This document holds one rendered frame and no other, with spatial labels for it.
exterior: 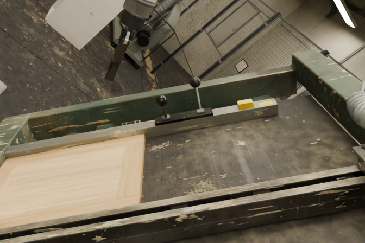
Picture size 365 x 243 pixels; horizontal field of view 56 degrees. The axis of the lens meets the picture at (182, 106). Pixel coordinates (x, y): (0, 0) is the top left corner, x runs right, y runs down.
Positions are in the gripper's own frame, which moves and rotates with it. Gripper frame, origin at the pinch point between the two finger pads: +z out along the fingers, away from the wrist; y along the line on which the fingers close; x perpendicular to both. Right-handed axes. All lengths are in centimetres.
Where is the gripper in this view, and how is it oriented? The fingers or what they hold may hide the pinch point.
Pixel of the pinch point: (112, 70)
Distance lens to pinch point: 119.2
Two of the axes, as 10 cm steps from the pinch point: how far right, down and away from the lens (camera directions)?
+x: -8.9, -3.3, -3.0
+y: -1.4, -4.3, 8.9
